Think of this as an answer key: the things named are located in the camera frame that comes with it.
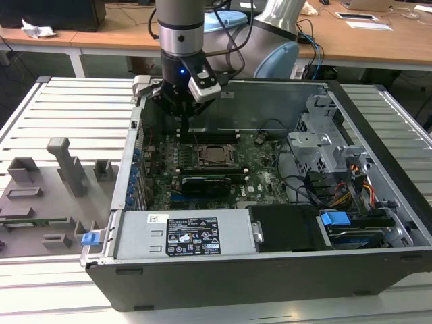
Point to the black graphics card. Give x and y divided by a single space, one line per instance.
206 185

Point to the black grey PC case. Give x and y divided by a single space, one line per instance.
236 283

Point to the crumpled white paper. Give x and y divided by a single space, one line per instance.
37 29

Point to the round coin cell battery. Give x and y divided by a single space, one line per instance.
259 139

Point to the wooden desk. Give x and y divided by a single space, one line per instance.
135 38

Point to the silver metal drive cage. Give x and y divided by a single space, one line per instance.
310 148

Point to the blue plastic latch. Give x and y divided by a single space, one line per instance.
90 239

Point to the hard disk in blue carrier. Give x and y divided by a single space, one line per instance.
334 221

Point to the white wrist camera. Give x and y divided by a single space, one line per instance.
204 89

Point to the grey power supply unit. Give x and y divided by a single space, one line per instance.
141 236

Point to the black RAM slot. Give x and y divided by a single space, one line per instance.
216 137
212 174
216 134
212 170
216 142

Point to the tan flat device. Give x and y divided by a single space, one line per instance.
368 5

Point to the white crumpled object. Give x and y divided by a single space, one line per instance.
311 8

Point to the white framed tablet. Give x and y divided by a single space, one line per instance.
356 15

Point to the black box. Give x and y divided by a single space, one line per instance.
50 15

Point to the CPU socket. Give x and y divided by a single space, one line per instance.
199 165

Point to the grey parts rack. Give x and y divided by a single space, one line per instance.
40 209

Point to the white paper sheet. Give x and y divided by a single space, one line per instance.
369 25

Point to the black plastic shroud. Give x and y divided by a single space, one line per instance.
287 229

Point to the green RAM stick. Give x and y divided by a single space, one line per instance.
50 221

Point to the grey case release latch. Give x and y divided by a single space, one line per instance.
141 82

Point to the green motherboard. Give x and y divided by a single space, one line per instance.
263 182

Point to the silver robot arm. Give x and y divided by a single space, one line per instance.
180 20

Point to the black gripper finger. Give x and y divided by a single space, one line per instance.
165 101
197 108

